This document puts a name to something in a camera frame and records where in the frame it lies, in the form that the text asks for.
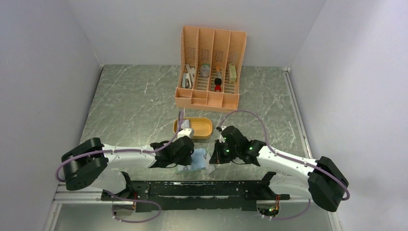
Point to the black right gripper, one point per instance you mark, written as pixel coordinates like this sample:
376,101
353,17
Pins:
217,158

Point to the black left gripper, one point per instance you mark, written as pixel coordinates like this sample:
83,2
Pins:
186,160

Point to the mint green card holder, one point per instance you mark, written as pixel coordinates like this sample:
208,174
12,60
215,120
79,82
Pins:
199,161

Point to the silver credit card stack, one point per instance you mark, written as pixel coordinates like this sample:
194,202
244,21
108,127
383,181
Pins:
186,124

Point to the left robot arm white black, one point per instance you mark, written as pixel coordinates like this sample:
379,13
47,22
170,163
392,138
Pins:
93,164

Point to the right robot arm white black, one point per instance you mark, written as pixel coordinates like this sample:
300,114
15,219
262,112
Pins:
319,180

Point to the yellow oval tray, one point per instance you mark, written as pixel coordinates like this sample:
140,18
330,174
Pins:
202,127

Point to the grey stapler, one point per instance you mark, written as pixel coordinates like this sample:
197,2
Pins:
188,77

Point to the red black marker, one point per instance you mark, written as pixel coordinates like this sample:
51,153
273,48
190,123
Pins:
218,80

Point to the pale green eraser box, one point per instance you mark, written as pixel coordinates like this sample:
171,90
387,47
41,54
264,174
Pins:
232,73

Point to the clear tape roll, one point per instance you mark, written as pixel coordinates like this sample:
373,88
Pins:
205,70

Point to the orange desk file organizer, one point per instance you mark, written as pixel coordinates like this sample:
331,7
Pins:
217,47

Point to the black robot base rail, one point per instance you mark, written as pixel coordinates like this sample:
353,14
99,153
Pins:
192,195

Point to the aluminium table edge rail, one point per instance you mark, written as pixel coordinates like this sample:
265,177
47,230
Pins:
294,105

